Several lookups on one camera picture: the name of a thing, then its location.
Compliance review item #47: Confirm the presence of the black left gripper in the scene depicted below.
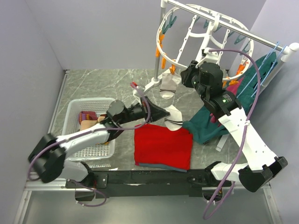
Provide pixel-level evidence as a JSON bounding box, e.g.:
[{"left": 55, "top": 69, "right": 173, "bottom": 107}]
[{"left": 118, "top": 96, "right": 170, "bottom": 125}]

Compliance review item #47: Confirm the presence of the white striped ankle sock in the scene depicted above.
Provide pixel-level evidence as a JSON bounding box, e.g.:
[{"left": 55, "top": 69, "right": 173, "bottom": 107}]
[
  {"left": 159, "top": 70, "right": 181, "bottom": 99},
  {"left": 164, "top": 105, "right": 183, "bottom": 131}
]

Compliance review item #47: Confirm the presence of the white round clip hanger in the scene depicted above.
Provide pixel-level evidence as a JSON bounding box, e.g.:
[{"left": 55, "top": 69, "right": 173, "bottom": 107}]
[{"left": 152, "top": 0, "right": 248, "bottom": 85}]

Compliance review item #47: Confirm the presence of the beige striped sock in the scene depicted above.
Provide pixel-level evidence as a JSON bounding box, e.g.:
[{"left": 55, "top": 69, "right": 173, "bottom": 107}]
[{"left": 79, "top": 116, "right": 105, "bottom": 131}]

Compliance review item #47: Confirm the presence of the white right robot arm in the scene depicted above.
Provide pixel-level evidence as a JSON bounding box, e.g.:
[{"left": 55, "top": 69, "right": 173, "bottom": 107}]
[{"left": 180, "top": 60, "right": 288, "bottom": 192}]

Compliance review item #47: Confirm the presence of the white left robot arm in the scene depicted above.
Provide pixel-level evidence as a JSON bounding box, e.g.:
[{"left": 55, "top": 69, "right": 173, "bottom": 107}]
[{"left": 28, "top": 97, "right": 170, "bottom": 188}]

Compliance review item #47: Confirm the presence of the pink magenta garment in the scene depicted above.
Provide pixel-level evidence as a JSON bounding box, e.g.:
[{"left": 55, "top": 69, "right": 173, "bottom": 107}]
[{"left": 210, "top": 78, "right": 243, "bottom": 127}]

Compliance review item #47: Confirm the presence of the red folded cloth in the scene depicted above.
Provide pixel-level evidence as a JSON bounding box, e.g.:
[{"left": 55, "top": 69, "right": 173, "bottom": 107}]
[{"left": 134, "top": 124, "right": 193, "bottom": 172}]

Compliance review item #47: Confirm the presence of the teal green garment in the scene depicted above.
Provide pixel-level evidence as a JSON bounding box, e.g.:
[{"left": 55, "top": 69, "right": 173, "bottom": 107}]
[{"left": 182, "top": 51, "right": 280, "bottom": 145}]

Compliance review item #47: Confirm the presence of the white plastic basket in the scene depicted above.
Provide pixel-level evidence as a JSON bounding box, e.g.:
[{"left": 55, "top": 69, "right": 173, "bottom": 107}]
[{"left": 60, "top": 97, "right": 115, "bottom": 161}]

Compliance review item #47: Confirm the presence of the white clothes rack stand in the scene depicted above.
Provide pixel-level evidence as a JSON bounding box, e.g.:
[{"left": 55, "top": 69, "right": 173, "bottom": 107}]
[{"left": 143, "top": 0, "right": 299, "bottom": 92}]

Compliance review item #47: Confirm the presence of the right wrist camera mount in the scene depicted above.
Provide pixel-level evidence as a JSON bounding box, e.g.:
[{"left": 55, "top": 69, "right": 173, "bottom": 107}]
[{"left": 196, "top": 47, "right": 221, "bottom": 67}]

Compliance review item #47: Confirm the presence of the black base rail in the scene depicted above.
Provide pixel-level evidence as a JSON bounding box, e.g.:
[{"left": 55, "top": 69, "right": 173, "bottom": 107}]
[{"left": 65, "top": 168, "right": 257, "bottom": 203}]

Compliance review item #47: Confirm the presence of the blue wire hanger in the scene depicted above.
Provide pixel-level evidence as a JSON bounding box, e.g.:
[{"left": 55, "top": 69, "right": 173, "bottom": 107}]
[{"left": 236, "top": 49, "right": 278, "bottom": 101}]

